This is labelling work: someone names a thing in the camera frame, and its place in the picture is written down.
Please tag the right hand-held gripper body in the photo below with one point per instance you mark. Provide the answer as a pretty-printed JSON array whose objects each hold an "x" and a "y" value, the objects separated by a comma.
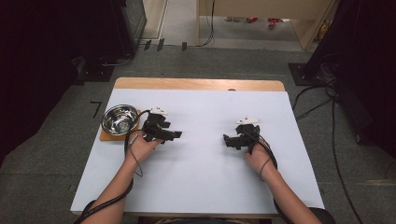
[{"x": 247, "y": 132}]

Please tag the light wooden cabinet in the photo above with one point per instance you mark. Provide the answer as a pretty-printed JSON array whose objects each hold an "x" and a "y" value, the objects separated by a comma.
[{"x": 267, "y": 7}]

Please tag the wooden coaster board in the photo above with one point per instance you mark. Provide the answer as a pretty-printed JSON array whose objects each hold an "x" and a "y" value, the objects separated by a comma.
[{"x": 107, "y": 137}]

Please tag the small red object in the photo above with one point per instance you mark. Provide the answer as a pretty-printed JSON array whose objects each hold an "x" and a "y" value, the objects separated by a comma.
[
  {"x": 274, "y": 22},
  {"x": 252, "y": 19}
]

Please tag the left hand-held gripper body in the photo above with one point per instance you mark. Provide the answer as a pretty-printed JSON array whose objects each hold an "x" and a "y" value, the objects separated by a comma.
[{"x": 155, "y": 124}]

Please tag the person's left hand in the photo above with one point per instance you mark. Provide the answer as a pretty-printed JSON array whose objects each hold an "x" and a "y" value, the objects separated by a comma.
[{"x": 141, "y": 151}]

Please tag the black stand base plate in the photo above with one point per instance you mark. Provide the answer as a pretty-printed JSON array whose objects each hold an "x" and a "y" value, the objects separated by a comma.
[
  {"x": 96, "y": 73},
  {"x": 303, "y": 74}
]

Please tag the wooden table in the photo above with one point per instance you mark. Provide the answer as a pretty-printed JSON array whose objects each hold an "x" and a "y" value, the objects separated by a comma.
[{"x": 199, "y": 84}]

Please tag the black curtain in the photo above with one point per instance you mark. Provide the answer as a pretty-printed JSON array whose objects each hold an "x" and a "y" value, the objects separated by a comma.
[
  {"x": 367, "y": 62},
  {"x": 37, "y": 62}
]

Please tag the dark glass cabinet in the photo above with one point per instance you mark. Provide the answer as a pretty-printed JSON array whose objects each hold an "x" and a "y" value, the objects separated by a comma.
[{"x": 135, "y": 21}]

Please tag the person's dark clothing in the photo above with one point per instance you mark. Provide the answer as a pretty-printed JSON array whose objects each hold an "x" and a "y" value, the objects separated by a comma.
[{"x": 205, "y": 221}]

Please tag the person's right hand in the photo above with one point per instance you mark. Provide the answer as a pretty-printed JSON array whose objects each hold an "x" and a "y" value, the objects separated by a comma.
[{"x": 258, "y": 160}]

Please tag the stainless steel bowl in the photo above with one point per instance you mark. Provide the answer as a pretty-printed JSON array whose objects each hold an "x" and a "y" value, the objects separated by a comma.
[{"x": 120, "y": 119}]

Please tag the white table cover sheet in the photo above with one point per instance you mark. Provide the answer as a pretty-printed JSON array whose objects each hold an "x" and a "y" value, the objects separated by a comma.
[{"x": 199, "y": 174}]

